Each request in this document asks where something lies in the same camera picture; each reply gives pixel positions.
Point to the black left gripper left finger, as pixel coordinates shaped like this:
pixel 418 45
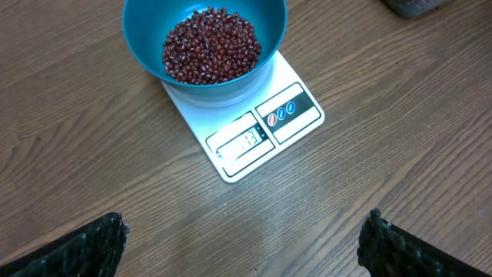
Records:
pixel 94 249

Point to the white digital kitchen scale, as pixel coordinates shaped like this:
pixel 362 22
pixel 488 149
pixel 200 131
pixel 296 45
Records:
pixel 242 131

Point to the red beans in bowl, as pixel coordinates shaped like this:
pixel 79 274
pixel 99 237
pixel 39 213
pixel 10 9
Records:
pixel 211 47

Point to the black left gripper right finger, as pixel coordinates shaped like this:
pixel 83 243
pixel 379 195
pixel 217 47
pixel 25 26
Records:
pixel 386 250

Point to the blue metal bowl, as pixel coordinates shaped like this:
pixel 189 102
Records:
pixel 146 24

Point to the clear plastic container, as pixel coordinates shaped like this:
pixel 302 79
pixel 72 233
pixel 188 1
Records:
pixel 413 8

